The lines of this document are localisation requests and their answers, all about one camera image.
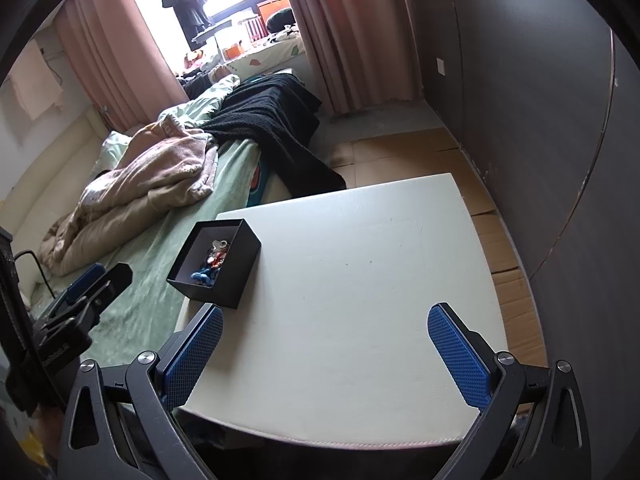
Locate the patterned white cloth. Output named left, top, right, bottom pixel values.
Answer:
left=219, top=35, right=307, bottom=79

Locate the black cable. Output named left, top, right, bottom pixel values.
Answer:
left=14, top=249, right=57, bottom=302

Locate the orange box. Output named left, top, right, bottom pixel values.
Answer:
left=258, top=0, right=292, bottom=19

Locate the black knit blanket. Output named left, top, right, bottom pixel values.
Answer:
left=202, top=73, right=348, bottom=199

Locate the light green bed sheet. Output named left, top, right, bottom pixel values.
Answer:
left=50, top=73, right=273, bottom=367

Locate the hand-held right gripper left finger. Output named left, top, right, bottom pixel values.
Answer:
left=59, top=302, right=226, bottom=480

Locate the pink curtain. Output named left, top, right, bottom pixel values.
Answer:
left=53, top=0, right=189, bottom=134
left=276, top=0, right=427, bottom=117

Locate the blue jewelry piece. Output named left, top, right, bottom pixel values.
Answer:
left=190, top=265, right=221, bottom=289

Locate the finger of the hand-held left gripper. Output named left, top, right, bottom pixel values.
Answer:
left=65, top=263, right=108, bottom=302
left=85, top=262, right=134, bottom=312

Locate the beige fleece blanket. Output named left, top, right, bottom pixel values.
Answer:
left=39, top=118, right=219, bottom=277

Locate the cream padded headboard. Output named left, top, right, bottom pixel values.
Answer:
left=0, top=109, right=127, bottom=272

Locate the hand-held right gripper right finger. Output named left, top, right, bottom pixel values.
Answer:
left=426, top=302, right=593, bottom=480

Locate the black jewelry box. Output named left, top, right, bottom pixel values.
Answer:
left=166, top=218, right=263, bottom=310

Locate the beige cloth on wall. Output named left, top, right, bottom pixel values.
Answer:
left=7, top=42, right=65, bottom=121

